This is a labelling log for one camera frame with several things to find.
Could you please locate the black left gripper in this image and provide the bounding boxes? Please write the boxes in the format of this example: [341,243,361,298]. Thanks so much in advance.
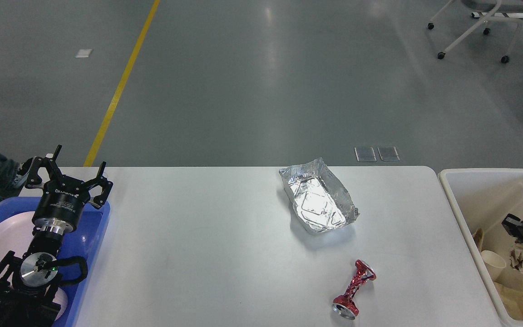
[25,145,113,236]

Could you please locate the white paper cup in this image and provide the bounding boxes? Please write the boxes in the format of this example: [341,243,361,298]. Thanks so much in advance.
[481,250,507,282]

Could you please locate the brown paper bag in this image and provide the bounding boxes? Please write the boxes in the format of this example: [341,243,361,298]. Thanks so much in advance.
[494,282,523,321]

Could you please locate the pink plate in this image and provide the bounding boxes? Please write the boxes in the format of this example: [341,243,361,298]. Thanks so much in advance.
[0,211,68,321]

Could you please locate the aluminium foil container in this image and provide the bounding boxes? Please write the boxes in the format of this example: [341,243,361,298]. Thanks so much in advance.
[279,157,360,234]

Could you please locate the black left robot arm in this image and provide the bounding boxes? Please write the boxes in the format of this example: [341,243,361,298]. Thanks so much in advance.
[0,145,113,327]

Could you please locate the beige plastic bin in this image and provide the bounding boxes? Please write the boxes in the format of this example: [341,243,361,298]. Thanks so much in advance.
[439,169,523,327]

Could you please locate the blue plastic tray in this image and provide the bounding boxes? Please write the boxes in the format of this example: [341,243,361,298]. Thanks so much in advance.
[0,197,110,327]

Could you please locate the white floor marker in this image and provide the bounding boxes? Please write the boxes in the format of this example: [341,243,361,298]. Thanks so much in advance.
[74,49,93,59]

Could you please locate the right floor socket plate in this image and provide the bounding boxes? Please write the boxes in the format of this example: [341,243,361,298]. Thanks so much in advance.
[377,146,400,162]

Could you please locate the floor socket plate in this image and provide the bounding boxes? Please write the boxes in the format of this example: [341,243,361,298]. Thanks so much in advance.
[377,146,400,162]
[354,146,377,162]

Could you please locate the left floor socket plate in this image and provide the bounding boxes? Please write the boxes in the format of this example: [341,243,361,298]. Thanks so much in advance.
[354,146,377,162]

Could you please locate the crushed red can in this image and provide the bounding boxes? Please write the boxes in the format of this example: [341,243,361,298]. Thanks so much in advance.
[331,259,376,320]

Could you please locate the white chair base bar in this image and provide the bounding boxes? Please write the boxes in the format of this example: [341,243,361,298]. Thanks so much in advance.
[471,12,523,19]

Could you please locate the white office chair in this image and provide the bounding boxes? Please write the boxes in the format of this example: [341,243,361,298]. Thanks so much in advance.
[437,0,523,64]

